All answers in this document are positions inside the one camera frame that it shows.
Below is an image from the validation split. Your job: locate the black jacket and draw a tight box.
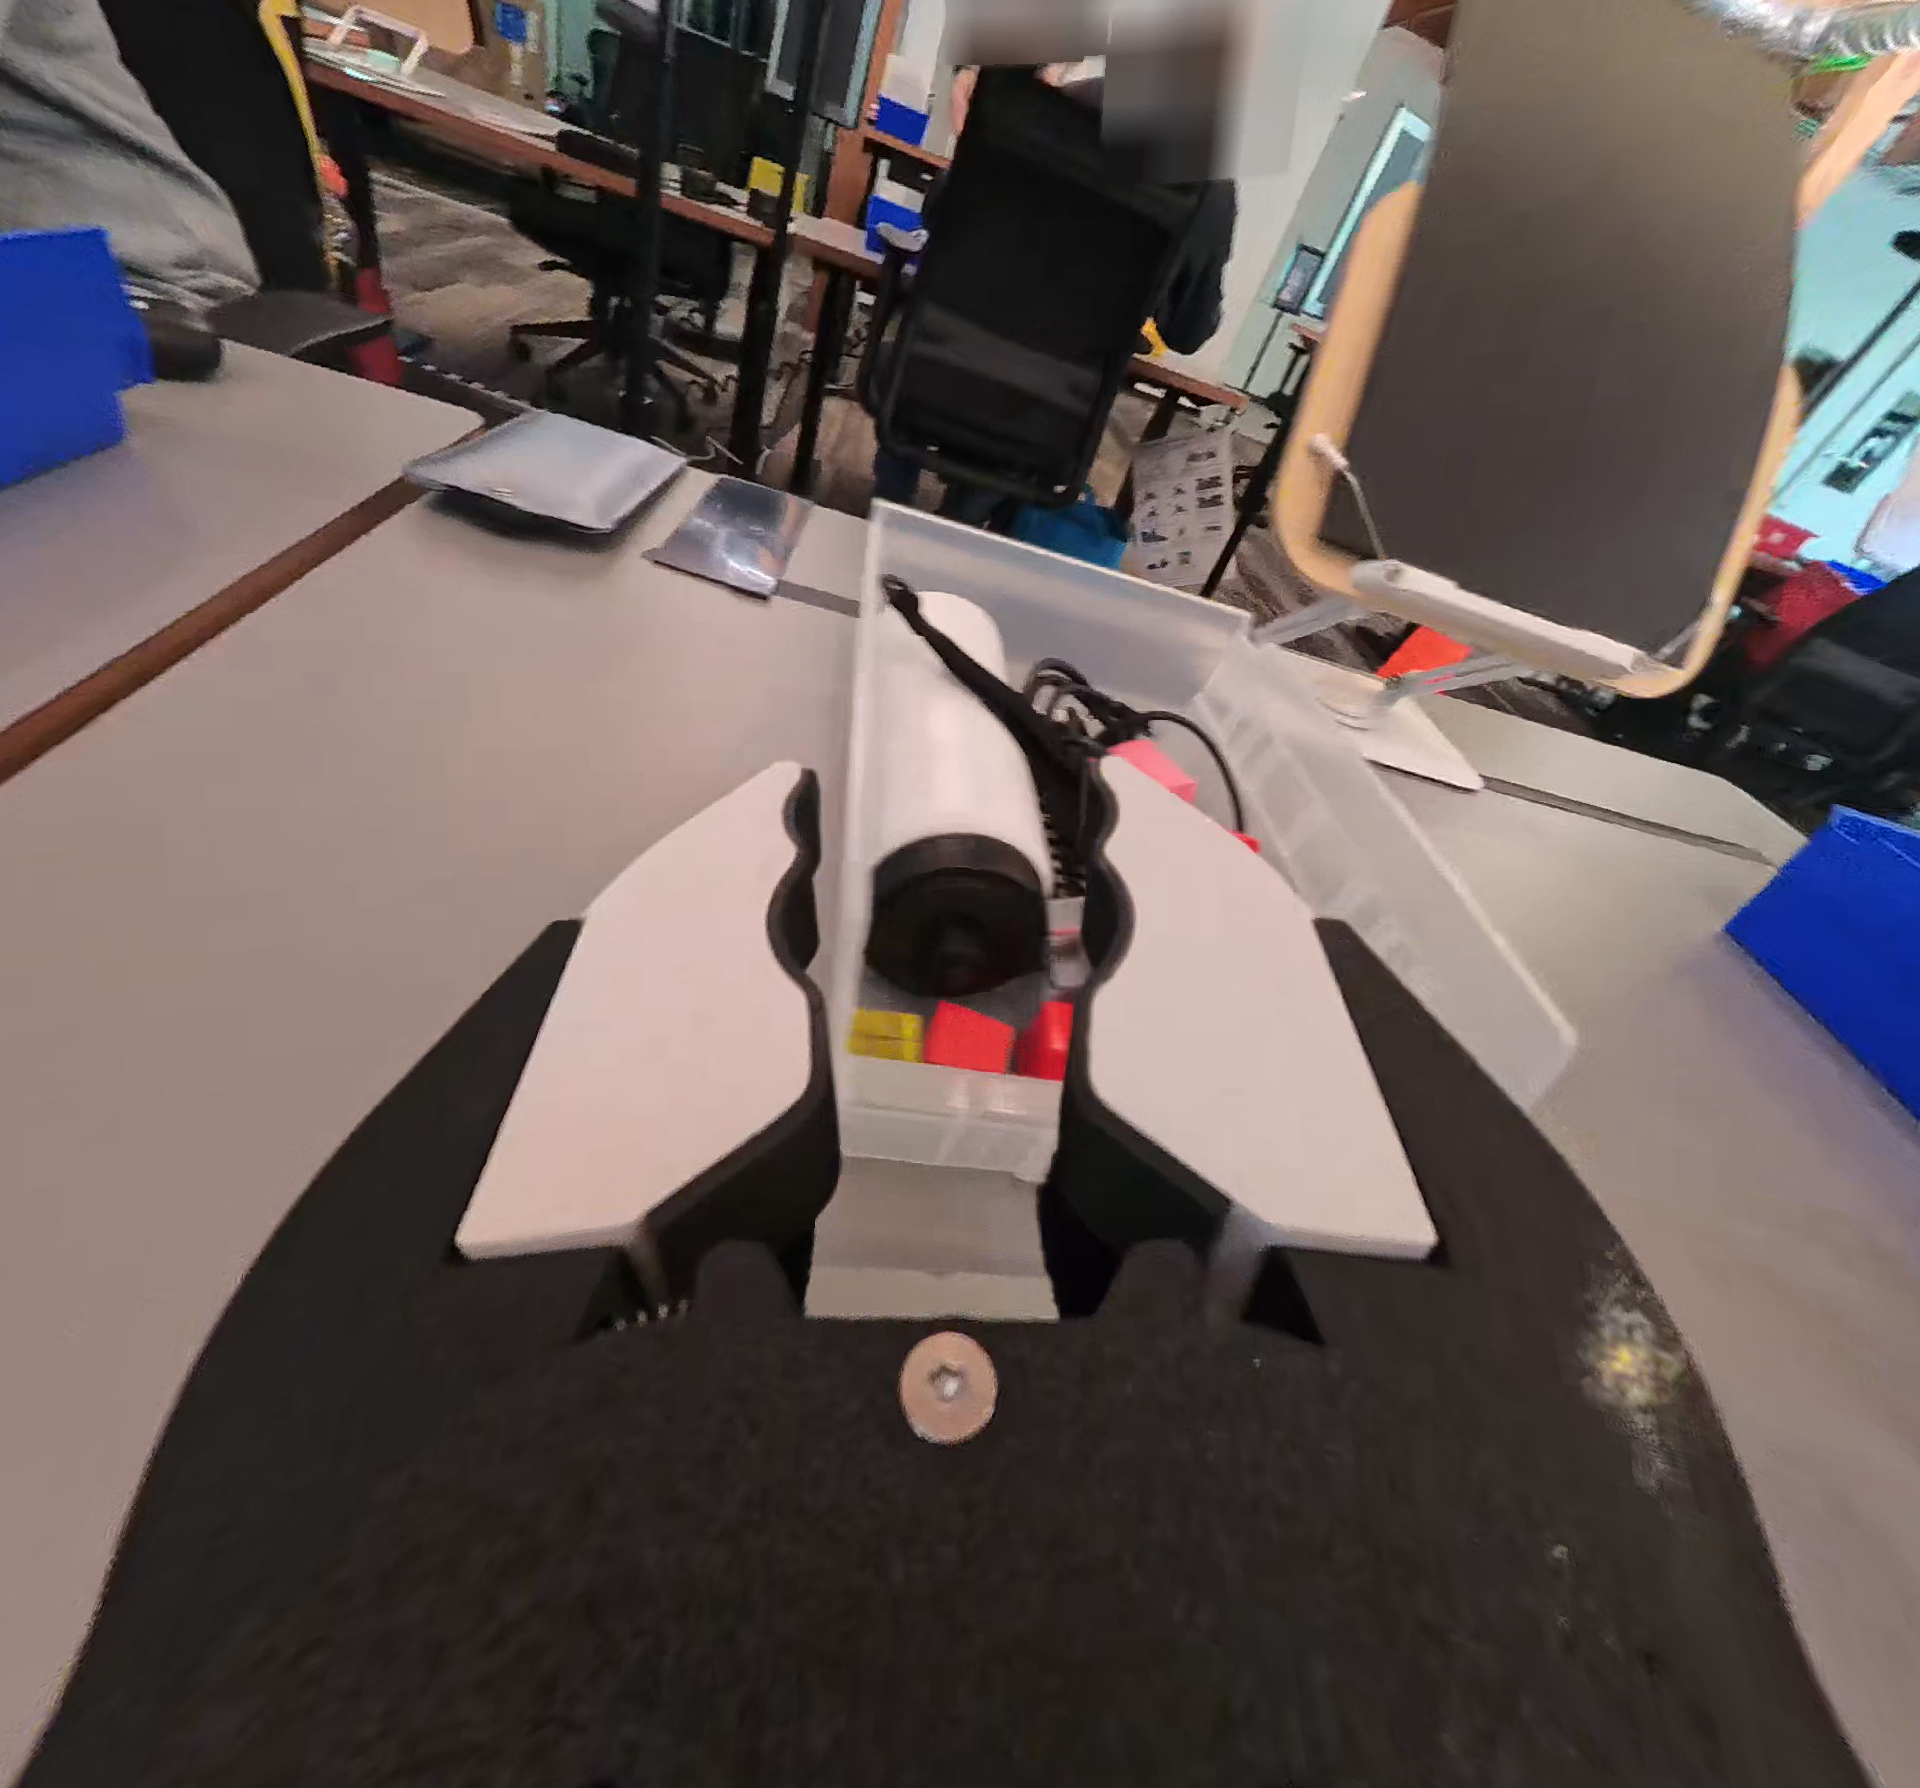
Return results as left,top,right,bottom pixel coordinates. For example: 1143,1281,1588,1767
59,0,377,305

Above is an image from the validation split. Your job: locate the black cable bundle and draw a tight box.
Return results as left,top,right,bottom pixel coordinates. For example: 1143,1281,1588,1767
1023,661,1249,838

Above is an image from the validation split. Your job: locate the blue plastic bin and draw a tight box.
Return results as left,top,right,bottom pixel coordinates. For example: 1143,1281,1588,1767
0,228,155,488
1722,803,1920,1121

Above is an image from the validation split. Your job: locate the silver foil pouch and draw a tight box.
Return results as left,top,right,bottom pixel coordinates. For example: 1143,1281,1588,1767
401,409,689,533
643,474,816,600

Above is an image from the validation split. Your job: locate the white paper towel roll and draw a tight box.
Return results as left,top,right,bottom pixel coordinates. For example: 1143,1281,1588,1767
861,589,1060,995

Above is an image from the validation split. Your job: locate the black mesh chair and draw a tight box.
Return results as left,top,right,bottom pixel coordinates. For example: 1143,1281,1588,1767
861,69,1201,508

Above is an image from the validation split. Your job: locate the grey desk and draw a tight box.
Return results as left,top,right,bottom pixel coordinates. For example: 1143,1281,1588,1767
0,460,1920,1788

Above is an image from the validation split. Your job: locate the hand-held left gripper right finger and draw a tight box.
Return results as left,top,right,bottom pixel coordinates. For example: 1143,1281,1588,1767
1037,756,1441,1319

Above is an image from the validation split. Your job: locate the long wooden table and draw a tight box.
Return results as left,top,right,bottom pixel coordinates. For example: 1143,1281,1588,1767
299,53,901,282

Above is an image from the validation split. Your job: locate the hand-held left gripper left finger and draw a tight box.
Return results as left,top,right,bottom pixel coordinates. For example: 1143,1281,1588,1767
453,760,845,1318

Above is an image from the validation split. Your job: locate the printed paper sheet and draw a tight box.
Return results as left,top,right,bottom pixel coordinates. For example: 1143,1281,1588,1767
1124,429,1247,587

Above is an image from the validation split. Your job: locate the red cube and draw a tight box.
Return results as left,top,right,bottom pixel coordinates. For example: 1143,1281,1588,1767
923,1002,1017,1075

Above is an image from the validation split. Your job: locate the clear plastic container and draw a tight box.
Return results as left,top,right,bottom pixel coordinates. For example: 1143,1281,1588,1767
832,497,1578,1190

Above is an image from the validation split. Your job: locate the black strap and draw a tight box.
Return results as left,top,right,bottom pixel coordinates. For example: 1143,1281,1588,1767
878,571,1081,906

